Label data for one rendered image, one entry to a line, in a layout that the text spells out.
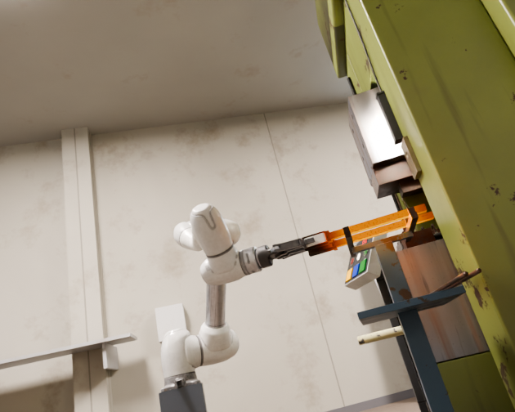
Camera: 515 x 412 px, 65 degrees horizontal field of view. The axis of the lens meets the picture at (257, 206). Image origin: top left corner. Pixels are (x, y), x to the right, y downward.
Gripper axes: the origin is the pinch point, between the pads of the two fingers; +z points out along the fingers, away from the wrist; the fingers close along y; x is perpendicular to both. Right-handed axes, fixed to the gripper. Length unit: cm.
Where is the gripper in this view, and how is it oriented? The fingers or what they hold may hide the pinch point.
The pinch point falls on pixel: (315, 240)
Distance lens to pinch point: 137.7
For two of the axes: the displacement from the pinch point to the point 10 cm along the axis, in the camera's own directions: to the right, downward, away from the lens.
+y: -2.9, -3.0, -9.1
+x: -2.2, -9.0, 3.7
